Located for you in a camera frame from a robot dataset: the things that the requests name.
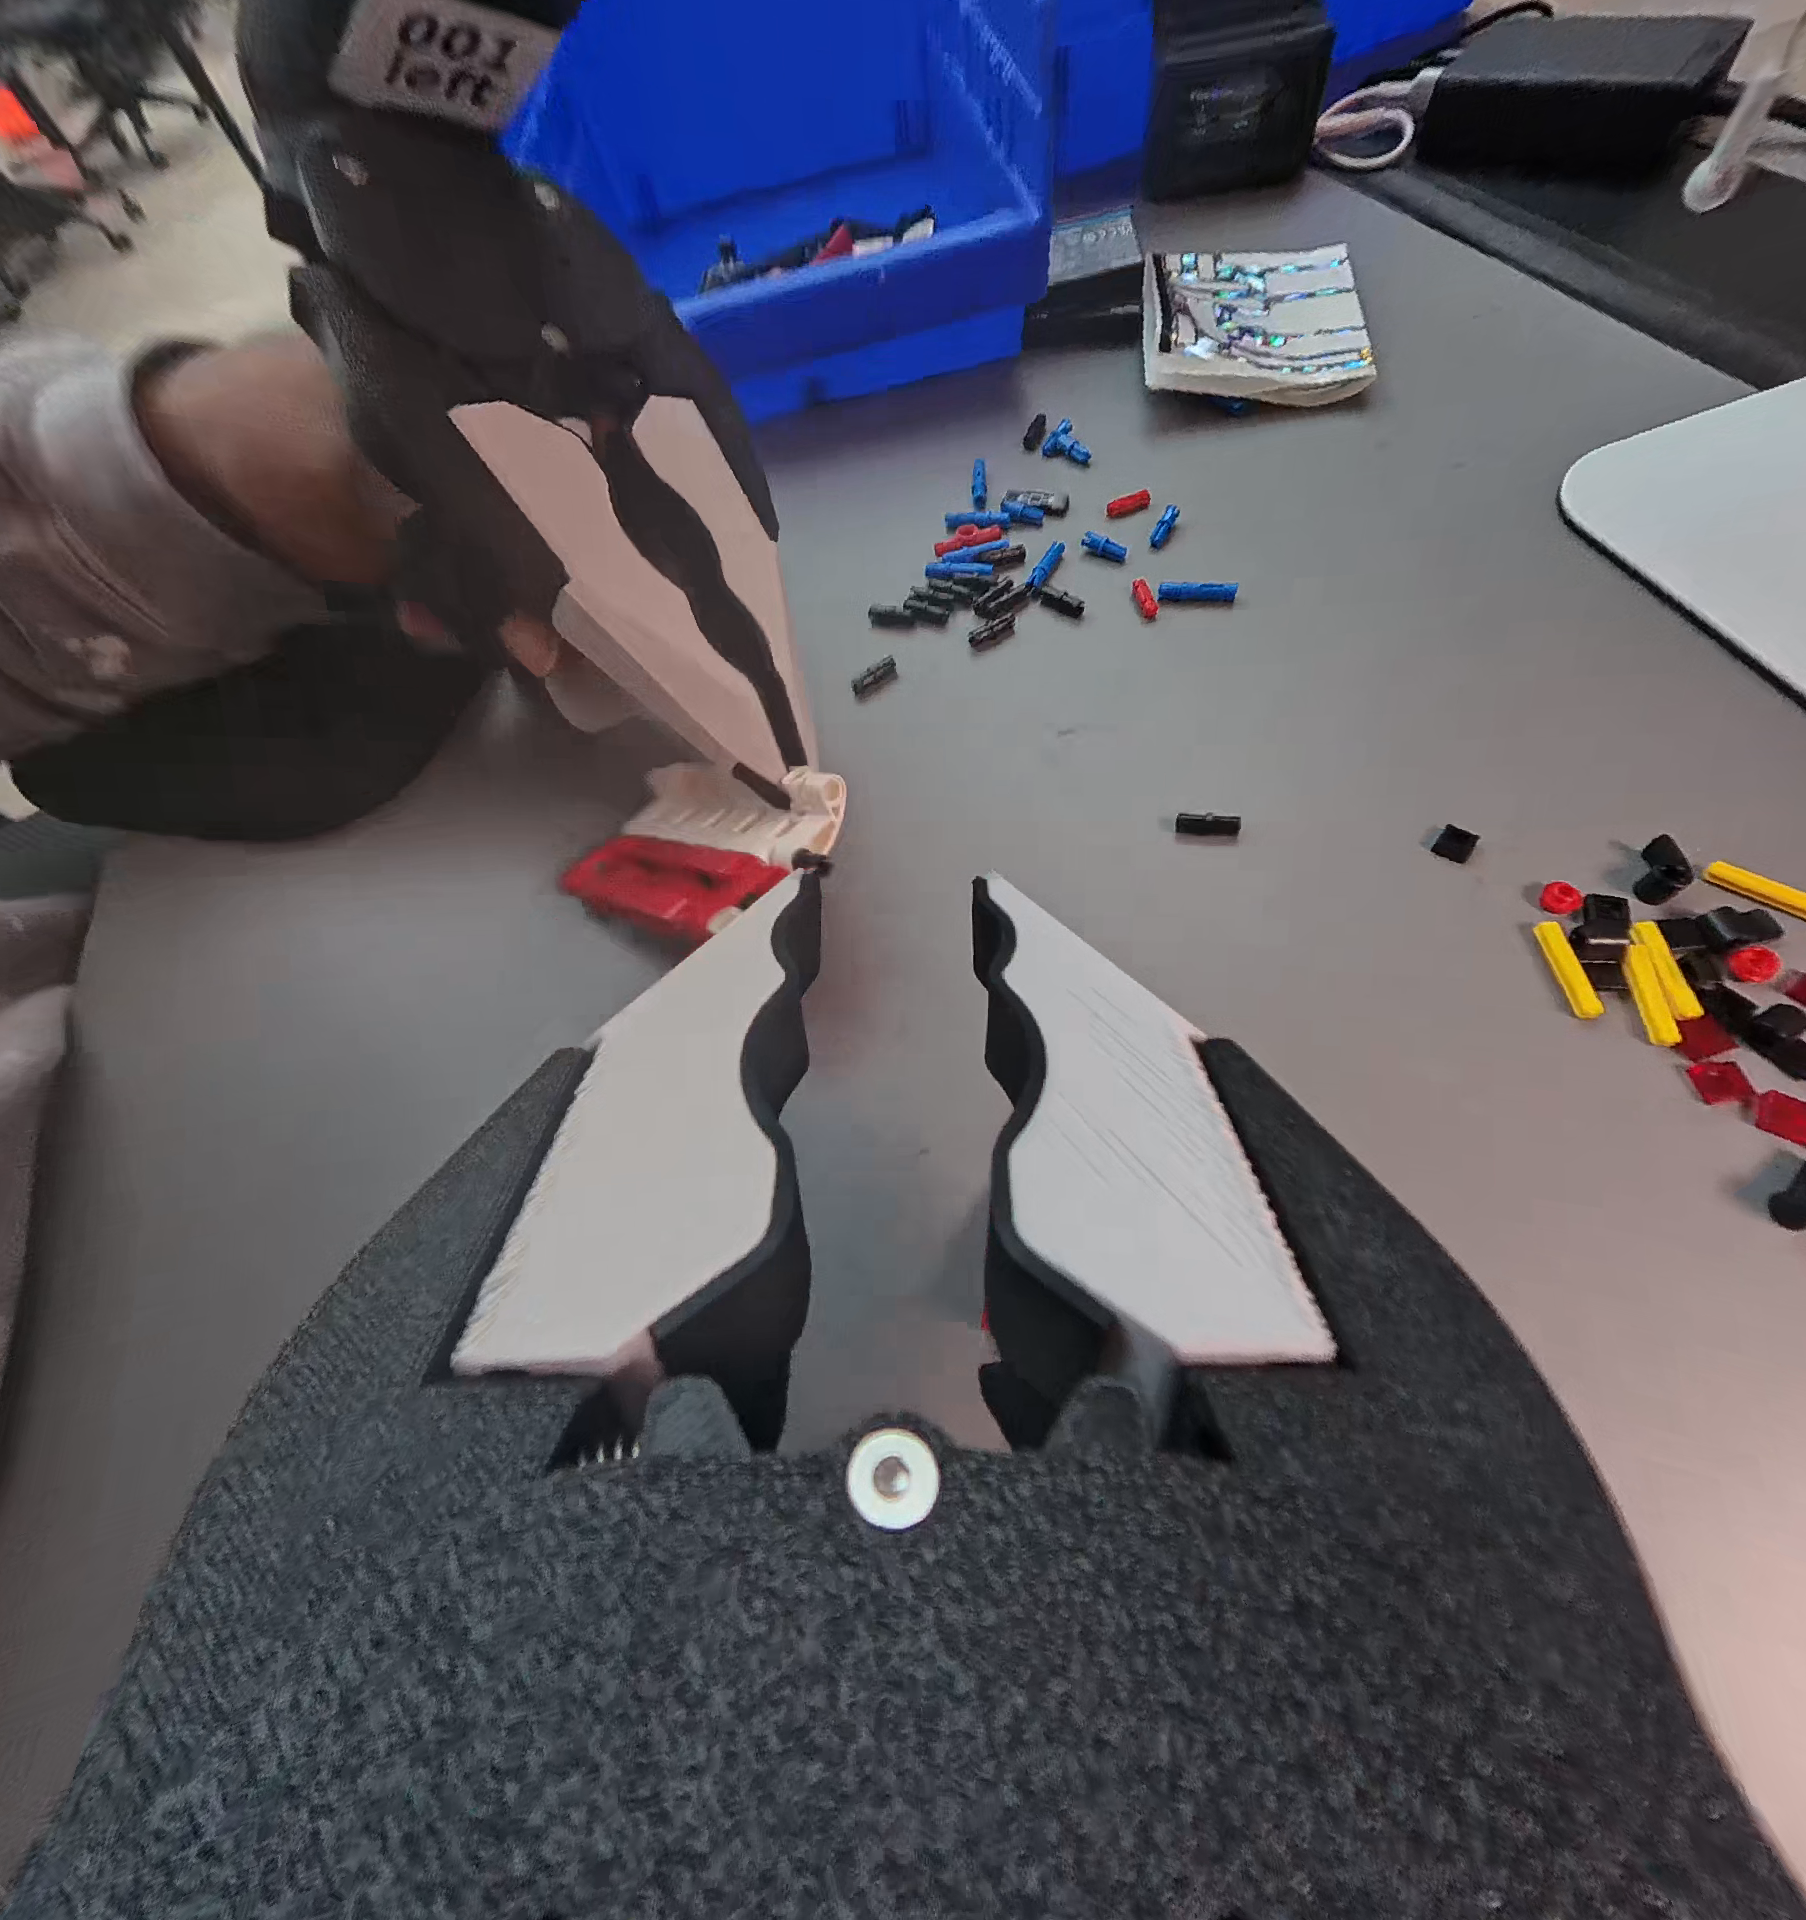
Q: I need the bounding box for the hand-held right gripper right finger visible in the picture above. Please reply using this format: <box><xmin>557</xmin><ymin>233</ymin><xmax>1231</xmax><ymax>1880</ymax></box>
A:
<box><xmin>970</xmin><ymin>874</ymin><xmax>1341</xmax><ymax>1454</ymax></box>

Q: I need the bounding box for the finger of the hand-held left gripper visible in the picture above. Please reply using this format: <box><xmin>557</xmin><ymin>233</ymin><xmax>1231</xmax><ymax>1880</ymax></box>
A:
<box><xmin>451</xmin><ymin>398</ymin><xmax>791</xmax><ymax>785</ymax></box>
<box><xmin>628</xmin><ymin>387</ymin><xmax>827</xmax><ymax>774</ymax></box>

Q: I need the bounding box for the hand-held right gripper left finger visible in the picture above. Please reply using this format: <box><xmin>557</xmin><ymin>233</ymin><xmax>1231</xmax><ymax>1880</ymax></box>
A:
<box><xmin>451</xmin><ymin>869</ymin><xmax>822</xmax><ymax>1454</ymax></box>

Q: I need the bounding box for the white beam brick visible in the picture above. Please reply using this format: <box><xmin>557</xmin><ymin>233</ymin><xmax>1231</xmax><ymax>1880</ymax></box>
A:
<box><xmin>621</xmin><ymin>759</ymin><xmax>851</xmax><ymax>862</ymax></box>

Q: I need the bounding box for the red beam brick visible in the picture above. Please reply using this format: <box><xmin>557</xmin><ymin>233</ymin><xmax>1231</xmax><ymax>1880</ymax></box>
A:
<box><xmin>557</xmin><ymin>835</ymin><xmax>801</xmax><ymax>947</ymax></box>

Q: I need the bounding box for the person's left forearm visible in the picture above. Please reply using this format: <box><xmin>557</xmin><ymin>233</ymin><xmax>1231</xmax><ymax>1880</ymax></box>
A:
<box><xmin>0</xmin><ymin>334</ymin><xmax>334</xmax><ymax>789</ymax></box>

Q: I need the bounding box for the grey desk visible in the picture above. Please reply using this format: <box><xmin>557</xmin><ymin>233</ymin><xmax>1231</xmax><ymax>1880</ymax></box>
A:
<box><xmin>0</xmin><ymin>150</ymin><xmax>1806</xmax><ymax>1920</ymax></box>

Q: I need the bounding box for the black desk mat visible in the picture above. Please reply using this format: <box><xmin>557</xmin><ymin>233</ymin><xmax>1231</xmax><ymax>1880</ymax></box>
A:
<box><xmin>1349</xmin><ymin>146</ymin><xmax>1806</xmax><ymax>395</ymax></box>

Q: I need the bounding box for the person's left hand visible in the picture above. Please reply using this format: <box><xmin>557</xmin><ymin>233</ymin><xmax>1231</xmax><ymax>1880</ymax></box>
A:
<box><xmin>137</xmin><ymin>334</ymin><xmax>562</xmax><ymax>683</ymax></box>

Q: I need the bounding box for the pile of small connector pins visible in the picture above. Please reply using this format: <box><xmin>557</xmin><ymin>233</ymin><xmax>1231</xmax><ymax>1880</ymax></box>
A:
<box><xmin>848</xmin><ymin>411</ymin><xmax>1244</xmax><ymax>702</ymax></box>

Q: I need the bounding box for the heap of small bin parts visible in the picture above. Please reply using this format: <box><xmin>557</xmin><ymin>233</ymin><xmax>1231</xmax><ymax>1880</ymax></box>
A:
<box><xmin>697</xmin><ymin>208</ymin><xmax>943</xmax><ymax>297</ymax></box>

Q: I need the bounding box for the black wrist rest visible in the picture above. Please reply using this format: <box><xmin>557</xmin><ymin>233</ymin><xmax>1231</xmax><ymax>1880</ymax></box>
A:
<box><xmin>8</xmin><ymin>620</ymin><xmax>486</xmax><ymax>845</ymax></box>

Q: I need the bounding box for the black office chair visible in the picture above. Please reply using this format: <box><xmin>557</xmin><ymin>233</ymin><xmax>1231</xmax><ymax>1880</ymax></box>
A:
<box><xmin>0</xmin><ymin>0</ymin><xmax>151</xmax><ymax>326</ymax></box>

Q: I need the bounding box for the small blue storage bin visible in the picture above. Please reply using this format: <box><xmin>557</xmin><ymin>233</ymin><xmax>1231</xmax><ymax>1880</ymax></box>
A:
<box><xmin>503</xmin><ymin>0</ymin><xmax>1059</xmax><ymax>425</ymax></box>

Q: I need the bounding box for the dark flat box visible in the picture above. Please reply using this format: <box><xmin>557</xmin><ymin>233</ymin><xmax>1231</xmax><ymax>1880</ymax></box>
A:
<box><xmin>1025</xmin><ymin>208</ymin><xmax>1154</xmax><ymax>344</ymax></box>

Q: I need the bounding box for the pile of yellow red black bricks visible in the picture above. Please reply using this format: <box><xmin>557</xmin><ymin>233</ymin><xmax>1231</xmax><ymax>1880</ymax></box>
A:
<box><xmin>1528</xmin><ymin>832</ymin><xmax>1806</xmax><ymax>1240</ymax></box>

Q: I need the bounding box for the black plastic case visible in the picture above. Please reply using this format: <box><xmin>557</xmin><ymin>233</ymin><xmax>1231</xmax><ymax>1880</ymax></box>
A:
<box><xmin>1140</xmin><ymin>0</ymin><xmax>1340</xmax><ymax>208</ymax></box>

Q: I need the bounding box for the black power adapter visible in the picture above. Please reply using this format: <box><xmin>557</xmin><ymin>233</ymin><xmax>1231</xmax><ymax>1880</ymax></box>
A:
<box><xmin>1417</xmin><ymin>14</ymin><xmax>1756</xmax><ymax>176</ymax></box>

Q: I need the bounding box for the white cable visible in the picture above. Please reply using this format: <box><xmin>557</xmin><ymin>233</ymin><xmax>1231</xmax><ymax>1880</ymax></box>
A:
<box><xmin>1313</xmin><ymin>69</ymin><xmax>1438</xmax><ymax>172</ymax></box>

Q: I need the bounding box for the white plug with thin wire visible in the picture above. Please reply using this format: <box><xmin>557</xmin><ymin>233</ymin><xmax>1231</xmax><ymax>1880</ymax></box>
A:
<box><xmin>1680</xmin><ymin>0</ymin><xmax>1806</xmax><ymax>216</ymax></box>

